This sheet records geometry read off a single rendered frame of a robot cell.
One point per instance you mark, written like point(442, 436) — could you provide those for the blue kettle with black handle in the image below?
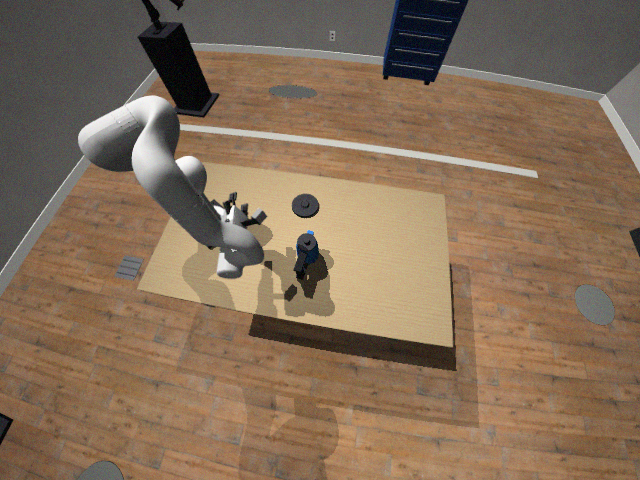
point(307, 253)

